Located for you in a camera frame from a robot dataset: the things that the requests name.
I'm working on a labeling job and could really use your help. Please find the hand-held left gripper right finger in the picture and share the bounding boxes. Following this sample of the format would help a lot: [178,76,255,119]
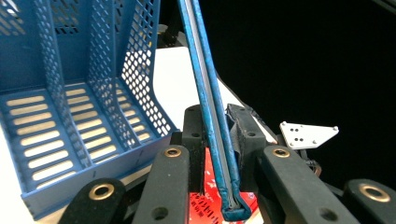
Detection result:
[226,103,269,192]

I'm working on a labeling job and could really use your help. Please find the red picture book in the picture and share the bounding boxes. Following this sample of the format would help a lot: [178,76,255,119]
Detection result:
[189,147,261,224]

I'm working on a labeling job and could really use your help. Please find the blue picture book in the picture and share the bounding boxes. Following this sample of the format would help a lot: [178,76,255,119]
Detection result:
[177,0,252,222]

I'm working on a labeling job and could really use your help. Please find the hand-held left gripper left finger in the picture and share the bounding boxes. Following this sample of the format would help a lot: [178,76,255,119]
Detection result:
[181,105,208,194]

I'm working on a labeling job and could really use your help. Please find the blue plastic file rack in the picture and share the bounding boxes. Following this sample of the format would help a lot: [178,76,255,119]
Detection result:
[0,0,180,220]

